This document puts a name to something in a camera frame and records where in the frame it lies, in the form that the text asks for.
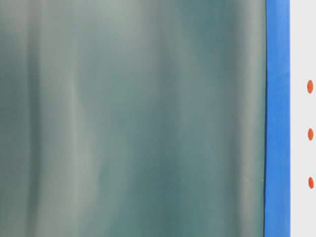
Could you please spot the orange dot mark middle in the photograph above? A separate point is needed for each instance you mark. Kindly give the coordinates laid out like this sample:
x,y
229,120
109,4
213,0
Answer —
x,y
310,134

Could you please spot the orange dot mark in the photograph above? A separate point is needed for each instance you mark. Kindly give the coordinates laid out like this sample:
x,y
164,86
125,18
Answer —
x,y
310,134
310,86
310,182

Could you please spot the green backdrop curtain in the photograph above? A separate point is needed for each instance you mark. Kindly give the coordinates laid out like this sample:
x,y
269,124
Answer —
x,y
132,118

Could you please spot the blue table cloth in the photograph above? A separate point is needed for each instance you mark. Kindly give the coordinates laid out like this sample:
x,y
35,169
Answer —
x,y
277,167

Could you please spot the white work board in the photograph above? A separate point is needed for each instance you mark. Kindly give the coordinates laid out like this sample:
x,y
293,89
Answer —
x,y
303,116

